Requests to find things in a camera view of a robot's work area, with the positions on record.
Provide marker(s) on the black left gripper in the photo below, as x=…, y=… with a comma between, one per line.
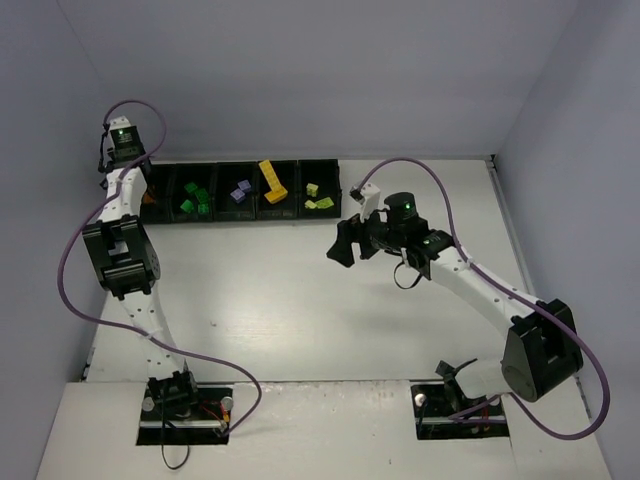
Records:
x=106, y=167

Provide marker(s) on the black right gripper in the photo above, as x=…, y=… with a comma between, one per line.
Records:
x=358, y=237

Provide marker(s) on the lime rounded cluster lego brick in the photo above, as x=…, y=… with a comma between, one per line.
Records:
x=319, y=204

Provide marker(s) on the brown lego plate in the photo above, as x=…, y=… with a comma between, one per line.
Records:
x=148, y=197

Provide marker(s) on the green small lego brick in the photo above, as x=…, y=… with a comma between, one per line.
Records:
x=190, y=187

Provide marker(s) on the yellow small lego brick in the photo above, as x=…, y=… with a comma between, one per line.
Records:
x=277, y=192

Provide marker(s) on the green lego piece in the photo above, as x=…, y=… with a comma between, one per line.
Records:
x=187, y=206

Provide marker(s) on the purple small lego brick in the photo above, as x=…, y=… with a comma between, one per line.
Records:
x=245, y=185

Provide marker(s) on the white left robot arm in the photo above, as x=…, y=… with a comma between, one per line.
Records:
x=127, y=266

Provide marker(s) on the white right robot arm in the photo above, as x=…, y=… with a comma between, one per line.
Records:
x=538, y=354

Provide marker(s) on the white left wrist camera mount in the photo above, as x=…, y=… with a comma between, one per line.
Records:
x=118, y=123

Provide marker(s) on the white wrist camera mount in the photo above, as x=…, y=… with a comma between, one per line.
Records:
x=368, y=198
x=118, y=123

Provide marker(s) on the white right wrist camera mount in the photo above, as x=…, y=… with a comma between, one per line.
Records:
x=368, y=198

